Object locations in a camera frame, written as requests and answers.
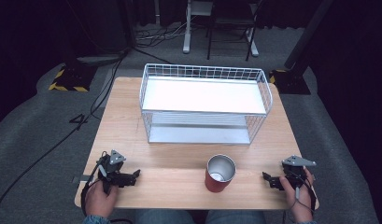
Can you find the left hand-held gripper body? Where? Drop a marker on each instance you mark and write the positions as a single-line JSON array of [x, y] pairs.
[[110, 170]]

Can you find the white metal desk frame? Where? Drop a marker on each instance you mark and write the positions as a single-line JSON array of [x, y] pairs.
[[187, 40]]

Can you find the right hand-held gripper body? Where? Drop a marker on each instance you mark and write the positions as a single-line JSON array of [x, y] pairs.
[[295, 173]]

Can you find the red cup with metal inside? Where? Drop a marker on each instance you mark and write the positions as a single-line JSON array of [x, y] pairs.
[[219, 174]]

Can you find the person's right hand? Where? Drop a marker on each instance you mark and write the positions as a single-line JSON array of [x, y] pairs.
[[302, 202]]

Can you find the person's leg in jeans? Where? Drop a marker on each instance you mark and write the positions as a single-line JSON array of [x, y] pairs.
[[237, 217], [166, 217]]

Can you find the person's left leg in jeans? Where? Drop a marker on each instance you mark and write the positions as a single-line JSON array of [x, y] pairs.
[[166, 217]]

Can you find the person's right leg in jeans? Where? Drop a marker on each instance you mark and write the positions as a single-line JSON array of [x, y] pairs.
[[237, 217]]

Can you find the black yellow striped stand base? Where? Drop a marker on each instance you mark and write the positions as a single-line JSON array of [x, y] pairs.
[[290, 82], [72, 81]]

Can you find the black slanted stand pole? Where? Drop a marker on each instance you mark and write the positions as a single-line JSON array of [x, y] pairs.
[[307, 34]]

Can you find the person's left hand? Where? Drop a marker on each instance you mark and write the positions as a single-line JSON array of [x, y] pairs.
[[97, 201]]

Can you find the black folding chair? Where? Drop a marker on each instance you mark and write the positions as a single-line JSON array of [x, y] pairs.
[[232, 21]]

